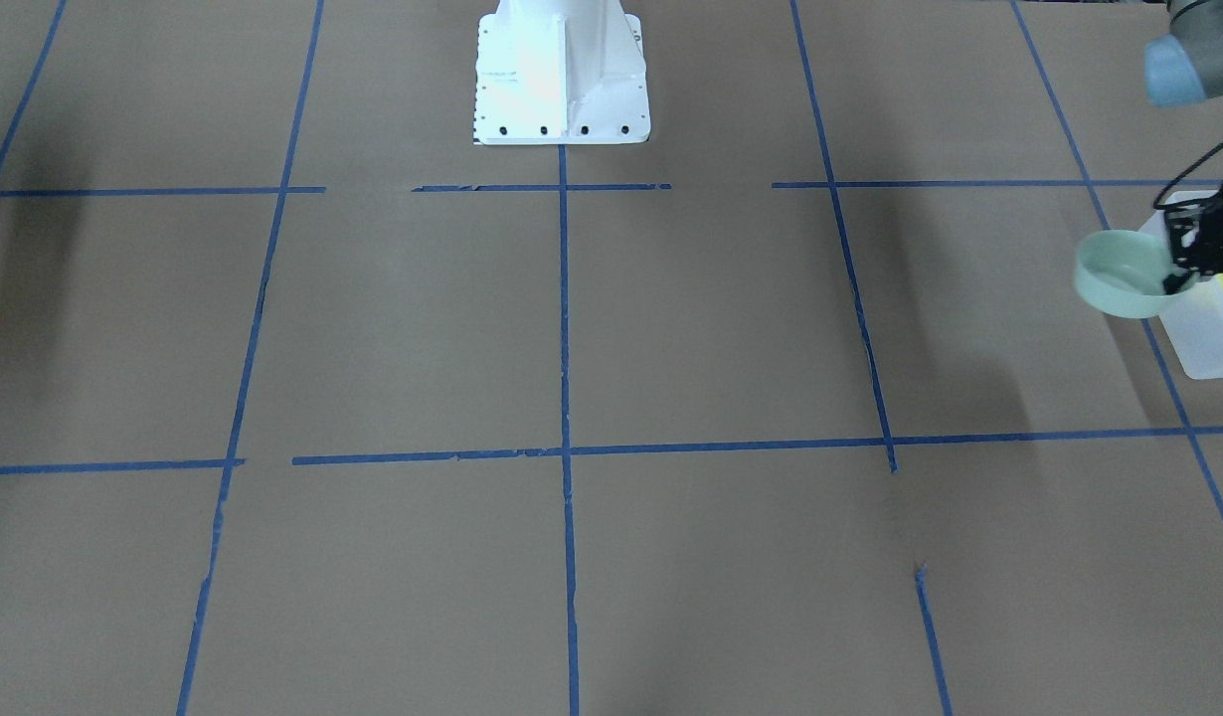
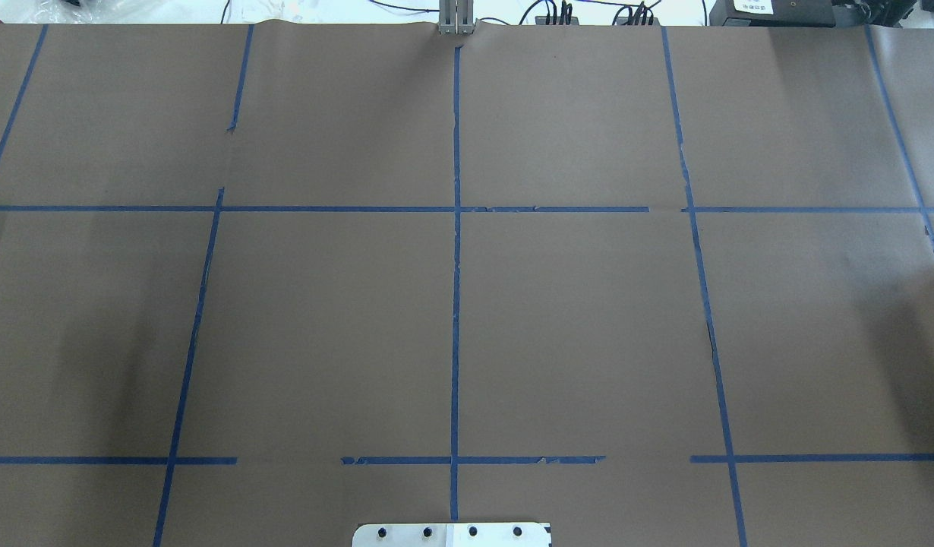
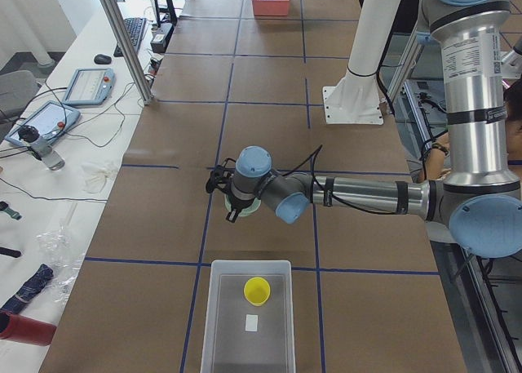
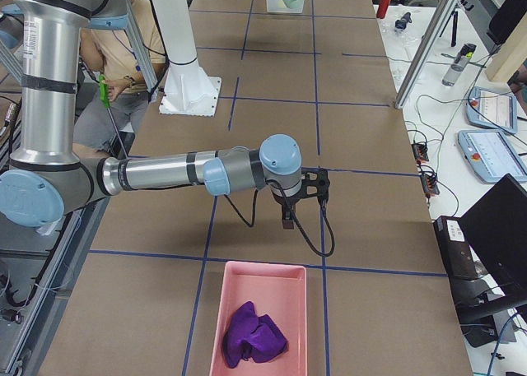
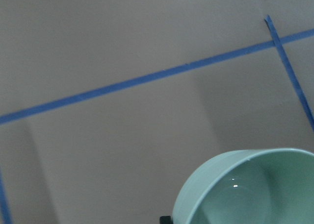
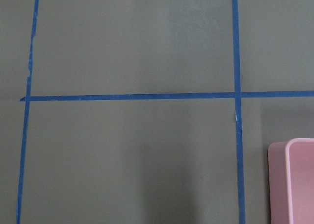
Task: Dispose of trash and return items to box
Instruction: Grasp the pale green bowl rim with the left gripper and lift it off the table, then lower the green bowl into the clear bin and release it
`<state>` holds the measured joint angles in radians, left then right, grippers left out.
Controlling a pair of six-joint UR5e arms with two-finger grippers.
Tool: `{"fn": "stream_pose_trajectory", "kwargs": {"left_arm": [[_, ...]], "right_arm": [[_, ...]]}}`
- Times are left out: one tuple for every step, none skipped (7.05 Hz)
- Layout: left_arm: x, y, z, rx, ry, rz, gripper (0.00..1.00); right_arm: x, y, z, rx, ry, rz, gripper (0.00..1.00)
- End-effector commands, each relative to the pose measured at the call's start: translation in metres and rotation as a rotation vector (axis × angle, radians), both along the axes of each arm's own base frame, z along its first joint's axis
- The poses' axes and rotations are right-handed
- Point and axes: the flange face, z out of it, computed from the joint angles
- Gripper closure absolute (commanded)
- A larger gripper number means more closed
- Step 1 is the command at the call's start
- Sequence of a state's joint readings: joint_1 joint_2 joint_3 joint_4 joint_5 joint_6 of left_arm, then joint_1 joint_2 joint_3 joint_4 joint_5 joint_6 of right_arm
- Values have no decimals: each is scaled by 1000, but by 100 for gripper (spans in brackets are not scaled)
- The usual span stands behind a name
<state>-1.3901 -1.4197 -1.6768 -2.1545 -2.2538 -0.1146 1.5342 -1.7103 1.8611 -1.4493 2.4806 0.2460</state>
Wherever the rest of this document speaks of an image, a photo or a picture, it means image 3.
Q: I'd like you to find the person's forearm with watch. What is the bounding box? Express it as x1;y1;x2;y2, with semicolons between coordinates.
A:
416;132;450;183

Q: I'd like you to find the red cylindrical bottle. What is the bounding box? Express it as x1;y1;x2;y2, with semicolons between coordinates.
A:
1;312;56;346

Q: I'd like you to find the far teach pendant tablet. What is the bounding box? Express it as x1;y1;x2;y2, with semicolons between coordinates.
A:
62;68;115;107

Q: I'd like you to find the black keyboard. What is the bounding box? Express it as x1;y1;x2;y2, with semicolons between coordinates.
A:
124;17;148;52

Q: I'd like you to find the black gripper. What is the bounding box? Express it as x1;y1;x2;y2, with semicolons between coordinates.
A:
206;165;241;222

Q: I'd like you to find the black computer mouse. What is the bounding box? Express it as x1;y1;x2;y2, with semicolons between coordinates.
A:
93;54;112;64

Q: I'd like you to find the light green bowl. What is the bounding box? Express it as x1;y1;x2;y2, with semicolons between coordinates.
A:
224;196;262;218

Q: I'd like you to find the translucent plastic storage box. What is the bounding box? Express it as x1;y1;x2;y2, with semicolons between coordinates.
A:
200;260;296;372

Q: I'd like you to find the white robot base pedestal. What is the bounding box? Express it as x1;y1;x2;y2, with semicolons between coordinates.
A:
323;0;400;125

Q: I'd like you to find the aluminium frame post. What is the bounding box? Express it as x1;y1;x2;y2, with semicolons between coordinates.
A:
100;0;153;105

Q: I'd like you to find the crumpled clear plastic wrap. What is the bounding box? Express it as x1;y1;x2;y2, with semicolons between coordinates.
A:
36;226;86;307

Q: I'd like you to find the clear water bottle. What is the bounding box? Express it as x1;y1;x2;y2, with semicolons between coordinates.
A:
18;125;65;171

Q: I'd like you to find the yellow plastic cup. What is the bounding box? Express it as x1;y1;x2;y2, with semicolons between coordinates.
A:
243;277;271;307

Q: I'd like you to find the teach pendant tablet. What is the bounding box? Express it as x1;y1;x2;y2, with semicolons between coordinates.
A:
62;68;115;107
4;101;81;146

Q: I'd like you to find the near teach pendant tablet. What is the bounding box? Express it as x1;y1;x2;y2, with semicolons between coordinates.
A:
4;101;81;146

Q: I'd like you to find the white label in box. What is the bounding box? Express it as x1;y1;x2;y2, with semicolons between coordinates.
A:
245;314;259;332

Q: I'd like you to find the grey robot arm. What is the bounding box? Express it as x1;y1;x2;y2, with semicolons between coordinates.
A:
206;0;521;259

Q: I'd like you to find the pink plastic bin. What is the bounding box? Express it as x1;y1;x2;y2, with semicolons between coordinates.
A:
251;0;290;16

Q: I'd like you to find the folded blue umbrella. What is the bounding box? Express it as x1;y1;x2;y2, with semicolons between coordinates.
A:
1;264;54;314

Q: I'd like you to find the small black box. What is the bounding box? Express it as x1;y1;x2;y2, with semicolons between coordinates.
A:
150;23;174;54

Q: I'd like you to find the green wrist watch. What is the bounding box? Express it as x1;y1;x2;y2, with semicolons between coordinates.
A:
0;201;22;220

